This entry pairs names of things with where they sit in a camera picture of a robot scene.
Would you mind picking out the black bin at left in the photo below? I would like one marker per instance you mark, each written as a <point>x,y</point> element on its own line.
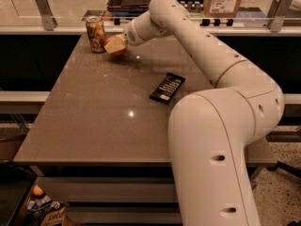
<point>15,183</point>

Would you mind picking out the upper white drawer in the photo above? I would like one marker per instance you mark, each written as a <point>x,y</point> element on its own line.
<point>101,189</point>

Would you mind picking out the lower white drawer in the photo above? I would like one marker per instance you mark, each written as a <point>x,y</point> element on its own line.
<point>124,215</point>

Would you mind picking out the right metal rail bracket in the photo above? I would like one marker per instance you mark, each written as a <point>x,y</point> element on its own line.
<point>279,14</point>

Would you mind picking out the snack bag in bin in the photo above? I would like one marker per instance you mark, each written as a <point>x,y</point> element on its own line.
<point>44,212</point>

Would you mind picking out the cardboard box with label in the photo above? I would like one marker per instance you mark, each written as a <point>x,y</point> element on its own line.
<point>221,8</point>

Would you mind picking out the white drawer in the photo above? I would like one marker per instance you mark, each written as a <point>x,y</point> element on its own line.
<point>124,215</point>
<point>101,189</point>

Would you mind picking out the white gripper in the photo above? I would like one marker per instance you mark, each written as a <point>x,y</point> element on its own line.
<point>130,35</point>

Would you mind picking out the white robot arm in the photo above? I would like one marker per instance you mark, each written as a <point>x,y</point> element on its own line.
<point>208,130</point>

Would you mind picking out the small orange fruit in bin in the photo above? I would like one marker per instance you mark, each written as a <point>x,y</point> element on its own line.
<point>37,191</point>

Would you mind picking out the metal rail bracket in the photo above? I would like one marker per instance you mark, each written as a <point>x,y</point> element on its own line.
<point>48,20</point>
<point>279,14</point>

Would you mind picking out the orange soda can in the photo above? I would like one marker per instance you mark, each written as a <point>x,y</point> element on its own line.
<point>95,33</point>

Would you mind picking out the left metal rail bracket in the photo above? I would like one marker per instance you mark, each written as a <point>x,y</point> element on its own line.
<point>48,20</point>

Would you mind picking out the black snack bar wrapper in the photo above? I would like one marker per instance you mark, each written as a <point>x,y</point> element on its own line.
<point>167,88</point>

